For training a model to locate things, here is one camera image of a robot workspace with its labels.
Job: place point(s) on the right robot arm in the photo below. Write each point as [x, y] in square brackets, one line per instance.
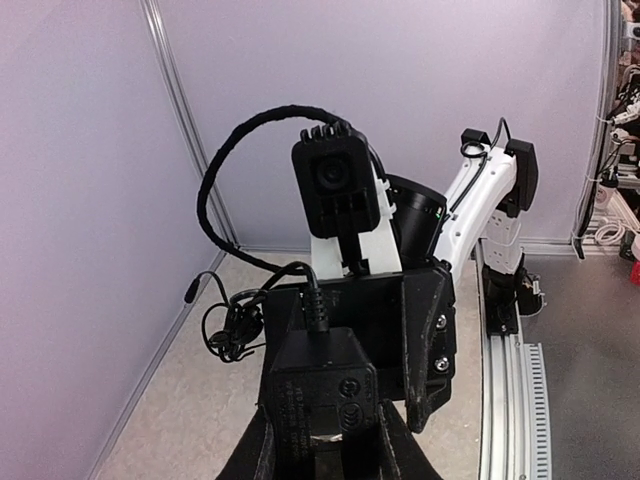
[493, 181]

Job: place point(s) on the background equipment with cables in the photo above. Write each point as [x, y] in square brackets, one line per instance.
[616, 132]

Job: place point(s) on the right aluminium corner post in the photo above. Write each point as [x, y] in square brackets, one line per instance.
[217, 211]

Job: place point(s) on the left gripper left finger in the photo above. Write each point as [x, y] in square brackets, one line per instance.
[254, 457]

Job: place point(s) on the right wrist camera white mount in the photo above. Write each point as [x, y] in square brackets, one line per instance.
[346, 203]

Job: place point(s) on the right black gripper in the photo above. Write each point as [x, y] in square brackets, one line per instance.
[405, 322]

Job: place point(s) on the aluminium front rail frame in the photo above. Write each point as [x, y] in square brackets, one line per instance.
[515, 440]

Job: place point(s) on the black power adapter with cable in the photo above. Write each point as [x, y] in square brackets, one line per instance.
[321, 391]

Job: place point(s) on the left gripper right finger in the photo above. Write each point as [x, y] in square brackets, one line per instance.
[400, 456]

